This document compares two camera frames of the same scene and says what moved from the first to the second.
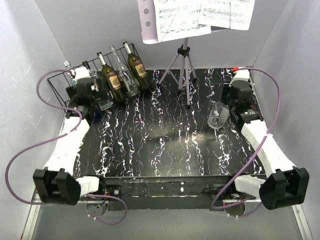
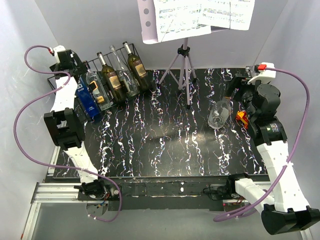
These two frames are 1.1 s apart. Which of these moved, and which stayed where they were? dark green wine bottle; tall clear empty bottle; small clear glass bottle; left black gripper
Moved: left black gripper
Stayed: tall clear empty bottle; dark green wine bottle; small clear glass bottle
